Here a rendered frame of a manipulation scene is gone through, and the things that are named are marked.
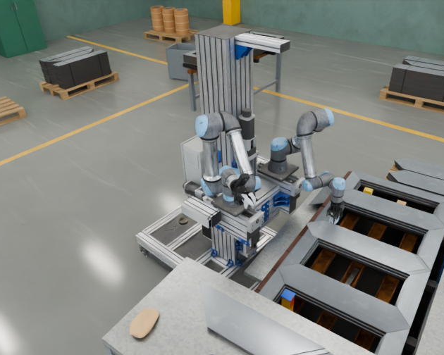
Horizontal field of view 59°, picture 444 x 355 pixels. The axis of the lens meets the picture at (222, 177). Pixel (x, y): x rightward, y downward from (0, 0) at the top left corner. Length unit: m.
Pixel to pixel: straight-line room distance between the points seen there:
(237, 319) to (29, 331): 2.07
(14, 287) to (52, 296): 0.40
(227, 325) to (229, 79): 1.37
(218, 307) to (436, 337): 1.16
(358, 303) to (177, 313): 0.96
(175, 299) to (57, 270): 2.07
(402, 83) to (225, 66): 4.72
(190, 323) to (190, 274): 0.30
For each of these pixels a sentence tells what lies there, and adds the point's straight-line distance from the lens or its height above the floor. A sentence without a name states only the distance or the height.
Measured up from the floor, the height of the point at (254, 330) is 1.07.
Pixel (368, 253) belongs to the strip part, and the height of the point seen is 0.86.
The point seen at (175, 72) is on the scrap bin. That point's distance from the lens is 7.69.
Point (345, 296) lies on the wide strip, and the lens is 2.31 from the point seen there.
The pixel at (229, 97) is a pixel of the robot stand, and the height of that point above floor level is 1.68.
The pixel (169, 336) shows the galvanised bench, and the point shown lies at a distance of 1.91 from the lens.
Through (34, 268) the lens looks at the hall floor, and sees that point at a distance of 4.06.
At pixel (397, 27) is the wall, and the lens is 9.62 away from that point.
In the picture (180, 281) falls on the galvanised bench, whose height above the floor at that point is 1.05.
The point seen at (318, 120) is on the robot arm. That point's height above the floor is 1.55.
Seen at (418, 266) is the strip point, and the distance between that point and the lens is 2.59.
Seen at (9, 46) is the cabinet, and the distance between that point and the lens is 10.82.
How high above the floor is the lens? 2.62
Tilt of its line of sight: 34 degrees down
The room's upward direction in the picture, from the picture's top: 3 degrees counter-clockwise
